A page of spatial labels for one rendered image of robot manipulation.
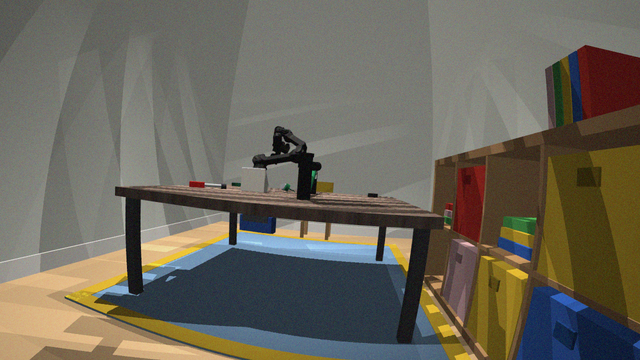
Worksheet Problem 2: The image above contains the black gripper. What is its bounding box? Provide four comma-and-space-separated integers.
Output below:
270, 141, 285, 156

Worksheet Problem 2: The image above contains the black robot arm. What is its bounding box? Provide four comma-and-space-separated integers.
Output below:
252, 126, 307, 170

